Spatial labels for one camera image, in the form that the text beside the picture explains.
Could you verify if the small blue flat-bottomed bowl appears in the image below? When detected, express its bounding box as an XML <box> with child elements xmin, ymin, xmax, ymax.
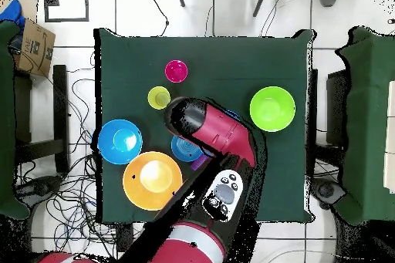
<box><xmin>170</xmin><ymin>135</ymin><xmax>204</xmax><ymax>163</ymax></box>

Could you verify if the purple plastic cup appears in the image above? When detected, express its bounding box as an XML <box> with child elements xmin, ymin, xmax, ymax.
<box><xmin>190</xmin><ymin>154</ymin><xmax>210</xmax><ymax>171</ymax></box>

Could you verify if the red plastic cup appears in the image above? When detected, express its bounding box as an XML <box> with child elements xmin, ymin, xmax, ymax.
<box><xmin>164</xmin><ymin>59</ymin><xmax>189</xmax><ymax>84</ymax></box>

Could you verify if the yellow ribbed plastic cup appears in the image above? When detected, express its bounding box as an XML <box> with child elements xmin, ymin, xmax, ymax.
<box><xmin>147</xmin><ymin>86</ymin><xmax>171</xmax><ymax>110</ymax></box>

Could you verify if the large yellow plastic bowl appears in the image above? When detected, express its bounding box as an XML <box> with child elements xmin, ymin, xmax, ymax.
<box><xmin>122</xmin><ymin>150</ymin><xmax>184</xmax><ymax>212</ymax></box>

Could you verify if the large green plastic bowl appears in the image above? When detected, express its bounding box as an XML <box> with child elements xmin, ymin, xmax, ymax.
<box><xmin>249</xmin><ymin>86</ymin><xmax>296</xmax><ymax>133</ymax></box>

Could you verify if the dark green tablecloth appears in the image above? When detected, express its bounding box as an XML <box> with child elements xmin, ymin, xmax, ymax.
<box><xmin>93</xmin><ymin>27</ymin><xmax>316</xmax><ymax>224</ymax></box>

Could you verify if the black floor box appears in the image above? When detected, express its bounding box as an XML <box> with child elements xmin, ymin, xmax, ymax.
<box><xmin>116</xmin><ymin>224</ymin><xmax>135</xmax><ymax>253</ymax></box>

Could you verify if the green cloth on side table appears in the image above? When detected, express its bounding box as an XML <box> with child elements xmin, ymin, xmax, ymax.
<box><xmin>334</xmin><ymin>25</ymin><xmax>395</xmax><ymax>227</ymax></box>
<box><xmin>0</xmin><ymin>20</ymin><xmax>31</xmax><ymax>221</ymax></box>

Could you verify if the printed cardboard box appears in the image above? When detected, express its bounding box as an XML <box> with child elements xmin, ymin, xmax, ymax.
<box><xmin>13</xmin><ymin>18</ymin><xmax>57</xmax><ymax>78</ymax></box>

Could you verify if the plain cardboard box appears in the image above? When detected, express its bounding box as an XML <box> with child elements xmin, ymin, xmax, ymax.
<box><xmin>0</xmin><ymin>0</ymin><xmax>39</xmax><ymax>23</ymax></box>

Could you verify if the blue bag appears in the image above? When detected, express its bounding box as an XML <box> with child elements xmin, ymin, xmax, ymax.
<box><xmin>0</xmin><ymin>0</ymin><xmax>26</xmax><ymax>31</ymax></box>

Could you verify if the tangle of floor cables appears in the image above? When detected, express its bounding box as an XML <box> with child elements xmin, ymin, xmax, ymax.
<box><xmin>15</xmin><ymin>49</ymin><xmax>146</xmax><ymax>261</ymax></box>

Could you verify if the black floor cable with knot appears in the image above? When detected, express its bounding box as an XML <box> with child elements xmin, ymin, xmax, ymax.
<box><xmin>149</xmin><ymin>0</ymin><xmax>170</xmax><ymax>37</ymax></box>

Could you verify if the black stool frame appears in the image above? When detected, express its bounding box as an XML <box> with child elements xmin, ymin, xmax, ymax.
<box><xmin>13</xmin><ymin>64</ymin><xmax>70</xmax><ymax>174</ymax></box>

